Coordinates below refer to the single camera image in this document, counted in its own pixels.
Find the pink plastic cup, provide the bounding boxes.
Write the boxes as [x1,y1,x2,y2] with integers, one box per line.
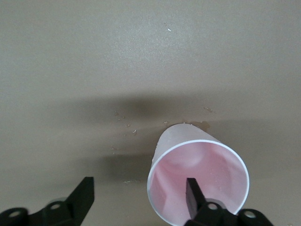
[147,124,250,226]

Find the large paper table cover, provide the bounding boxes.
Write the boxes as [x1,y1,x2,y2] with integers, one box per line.
[0,0,301,226]

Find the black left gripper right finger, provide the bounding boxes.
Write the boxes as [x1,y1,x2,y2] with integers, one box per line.
[184,178,274,226]

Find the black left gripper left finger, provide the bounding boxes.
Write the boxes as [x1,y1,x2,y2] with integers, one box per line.
[0,176,95,226]

